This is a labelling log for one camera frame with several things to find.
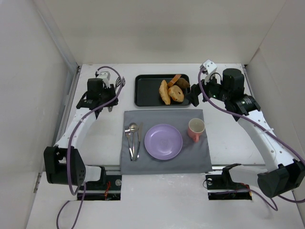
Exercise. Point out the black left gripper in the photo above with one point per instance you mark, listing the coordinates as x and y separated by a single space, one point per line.
112 89

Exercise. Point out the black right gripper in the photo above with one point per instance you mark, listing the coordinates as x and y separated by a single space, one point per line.
197 90

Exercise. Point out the metal tongs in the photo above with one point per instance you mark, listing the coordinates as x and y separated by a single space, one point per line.
118 83

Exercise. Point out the long golden bread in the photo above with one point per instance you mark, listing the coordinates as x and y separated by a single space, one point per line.
163 91

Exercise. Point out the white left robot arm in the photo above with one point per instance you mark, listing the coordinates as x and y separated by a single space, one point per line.
63 162

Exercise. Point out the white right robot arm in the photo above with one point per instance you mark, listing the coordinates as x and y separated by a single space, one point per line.
285 168

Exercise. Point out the dark brown bread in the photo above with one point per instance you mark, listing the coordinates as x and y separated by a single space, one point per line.
182 83

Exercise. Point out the round bagel bread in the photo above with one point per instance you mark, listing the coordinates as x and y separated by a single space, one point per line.
176 93

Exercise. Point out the orange bread slice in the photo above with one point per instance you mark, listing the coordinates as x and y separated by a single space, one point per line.
174 80

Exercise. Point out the pink mug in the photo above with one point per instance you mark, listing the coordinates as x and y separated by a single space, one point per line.
196 127

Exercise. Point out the silver fork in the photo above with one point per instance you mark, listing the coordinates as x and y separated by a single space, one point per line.
128 136

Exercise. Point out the silver spoon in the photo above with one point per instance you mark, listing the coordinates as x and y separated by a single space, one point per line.
133 128

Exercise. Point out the black baking tray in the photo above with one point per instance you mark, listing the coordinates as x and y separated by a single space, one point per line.
146 92

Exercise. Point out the silver knife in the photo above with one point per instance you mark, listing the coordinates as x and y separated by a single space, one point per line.
139 133

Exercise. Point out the purple plate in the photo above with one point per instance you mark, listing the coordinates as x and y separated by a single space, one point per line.
163 142

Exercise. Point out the grey cloth placemat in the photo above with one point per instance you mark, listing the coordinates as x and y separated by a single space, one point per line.
193 157

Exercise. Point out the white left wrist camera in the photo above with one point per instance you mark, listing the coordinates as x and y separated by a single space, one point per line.
105 76

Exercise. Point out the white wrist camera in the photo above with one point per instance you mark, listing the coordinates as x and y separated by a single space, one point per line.
105 76
208 68

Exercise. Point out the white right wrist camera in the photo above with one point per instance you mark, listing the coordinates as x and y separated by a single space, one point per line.
208 68

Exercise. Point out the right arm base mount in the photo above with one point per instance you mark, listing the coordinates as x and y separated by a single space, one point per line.
219 188

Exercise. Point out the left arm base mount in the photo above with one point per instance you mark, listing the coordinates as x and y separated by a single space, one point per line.
107 190

